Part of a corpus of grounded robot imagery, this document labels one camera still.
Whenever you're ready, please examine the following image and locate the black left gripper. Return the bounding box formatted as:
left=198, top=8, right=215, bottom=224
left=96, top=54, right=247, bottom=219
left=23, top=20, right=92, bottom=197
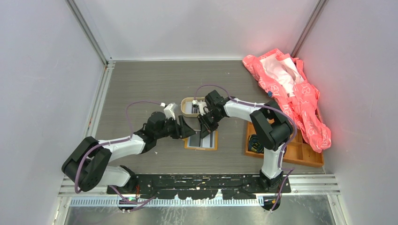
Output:
left=155, top=115, right=195, bottom=139

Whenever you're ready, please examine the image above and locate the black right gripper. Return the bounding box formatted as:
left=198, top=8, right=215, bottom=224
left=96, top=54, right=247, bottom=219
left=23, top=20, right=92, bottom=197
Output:
left=197, top=111, right=224, bottom=139

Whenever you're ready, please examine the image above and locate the black VIP credit card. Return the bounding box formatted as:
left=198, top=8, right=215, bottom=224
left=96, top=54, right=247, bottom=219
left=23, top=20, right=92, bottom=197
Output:
left=187, top=131, right=202, bottom=148

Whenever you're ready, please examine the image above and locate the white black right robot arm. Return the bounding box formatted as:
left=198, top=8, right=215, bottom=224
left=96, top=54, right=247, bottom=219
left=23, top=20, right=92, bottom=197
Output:
left=192, top=90, right=296, bottom=193

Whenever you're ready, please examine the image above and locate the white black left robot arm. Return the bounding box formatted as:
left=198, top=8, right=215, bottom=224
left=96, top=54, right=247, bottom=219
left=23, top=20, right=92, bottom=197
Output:
left=61, top=112, right=196, bottom=194

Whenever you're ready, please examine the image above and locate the stack of cards in tray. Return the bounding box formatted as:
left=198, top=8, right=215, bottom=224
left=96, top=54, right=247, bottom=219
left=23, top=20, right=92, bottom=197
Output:
left=184, top=101, right=200, bottom=115

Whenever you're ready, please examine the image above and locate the beige oval card tray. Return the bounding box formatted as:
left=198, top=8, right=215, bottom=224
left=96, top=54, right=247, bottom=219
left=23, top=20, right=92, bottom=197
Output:
left=181, top=97, right=200, bottom=118

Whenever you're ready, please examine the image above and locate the dark rolled tie front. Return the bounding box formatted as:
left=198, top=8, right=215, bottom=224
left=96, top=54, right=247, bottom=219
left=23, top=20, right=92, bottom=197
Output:
left=247, top=134, right=264, bottom=154

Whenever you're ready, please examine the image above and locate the pink white garment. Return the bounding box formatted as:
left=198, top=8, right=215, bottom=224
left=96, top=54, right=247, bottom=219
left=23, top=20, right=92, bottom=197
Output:
left=242, top=49, right=331, bottom=153

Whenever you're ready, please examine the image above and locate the wooden compartment organizer box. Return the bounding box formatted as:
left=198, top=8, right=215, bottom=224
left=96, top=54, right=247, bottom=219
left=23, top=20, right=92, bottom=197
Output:
left=244, top=122, right=324, bottom=167

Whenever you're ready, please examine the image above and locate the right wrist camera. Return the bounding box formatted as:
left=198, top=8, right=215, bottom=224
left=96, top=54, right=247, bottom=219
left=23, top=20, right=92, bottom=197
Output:
left=192, top=99, right=208, bottom=115

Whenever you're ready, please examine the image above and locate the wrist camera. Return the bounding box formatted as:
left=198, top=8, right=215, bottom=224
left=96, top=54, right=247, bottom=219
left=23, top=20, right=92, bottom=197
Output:
left=160, top=103, right=178, bottom=120
left=192, top=99, right=208, bottom=115

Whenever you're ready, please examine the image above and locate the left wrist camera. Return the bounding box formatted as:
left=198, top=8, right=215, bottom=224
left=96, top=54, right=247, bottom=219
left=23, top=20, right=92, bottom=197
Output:
left=160, top=103, right=178, bottom=120

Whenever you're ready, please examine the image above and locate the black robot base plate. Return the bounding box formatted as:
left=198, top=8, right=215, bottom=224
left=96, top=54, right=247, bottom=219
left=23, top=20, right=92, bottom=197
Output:
left=107, top=174, right=291, bottom=200

